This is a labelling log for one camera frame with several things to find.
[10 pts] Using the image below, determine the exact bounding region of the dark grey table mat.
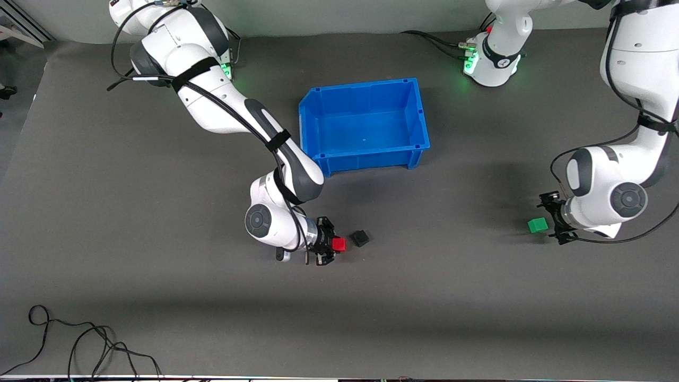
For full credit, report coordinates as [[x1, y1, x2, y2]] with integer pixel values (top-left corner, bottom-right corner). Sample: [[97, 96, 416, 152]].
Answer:
[[0, 20, 679, 378]]

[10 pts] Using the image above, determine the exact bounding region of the blue plastic storage bin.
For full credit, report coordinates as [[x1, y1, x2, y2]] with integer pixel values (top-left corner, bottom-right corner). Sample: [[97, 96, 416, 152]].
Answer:
[[298, 77, 431, 178]]

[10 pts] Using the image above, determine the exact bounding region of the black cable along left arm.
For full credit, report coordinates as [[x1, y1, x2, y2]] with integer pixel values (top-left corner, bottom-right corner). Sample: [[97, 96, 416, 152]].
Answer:
[[549, 0, 679, 245]]

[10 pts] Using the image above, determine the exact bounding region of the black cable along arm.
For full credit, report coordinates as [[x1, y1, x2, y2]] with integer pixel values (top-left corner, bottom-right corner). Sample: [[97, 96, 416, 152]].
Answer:
[[106, 0, 311, 266], [549, 0, 679, 245]]

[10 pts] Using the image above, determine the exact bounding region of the black cable along right arm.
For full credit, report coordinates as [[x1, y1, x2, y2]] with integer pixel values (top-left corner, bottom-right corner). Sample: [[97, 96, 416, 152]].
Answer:
[[106, 0, 311, 266]]

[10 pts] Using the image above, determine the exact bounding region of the black cable at right arm base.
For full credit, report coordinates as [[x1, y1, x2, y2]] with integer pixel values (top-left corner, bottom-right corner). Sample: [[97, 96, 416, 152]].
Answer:
[[225, 27, 243, 68]]

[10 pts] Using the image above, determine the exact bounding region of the black cable at arm base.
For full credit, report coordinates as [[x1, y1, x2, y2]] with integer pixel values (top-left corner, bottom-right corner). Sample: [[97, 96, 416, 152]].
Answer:
[[225, 27, 243, 68], [401, 30, 478, 57]]

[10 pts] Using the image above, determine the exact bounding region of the black cable at left arm base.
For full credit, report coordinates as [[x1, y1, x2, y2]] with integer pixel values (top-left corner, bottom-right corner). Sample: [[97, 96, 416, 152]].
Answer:
[[401, 30, 478, 57]]

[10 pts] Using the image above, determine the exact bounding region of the loose thin black cable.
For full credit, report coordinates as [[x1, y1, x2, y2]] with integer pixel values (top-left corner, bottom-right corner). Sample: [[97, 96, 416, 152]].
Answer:
[[0, 305, 162, 380]]

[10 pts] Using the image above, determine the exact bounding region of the metal frame rack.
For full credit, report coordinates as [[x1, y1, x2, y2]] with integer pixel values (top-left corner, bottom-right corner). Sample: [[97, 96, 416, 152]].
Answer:
[[0, 0, 55, 49]]

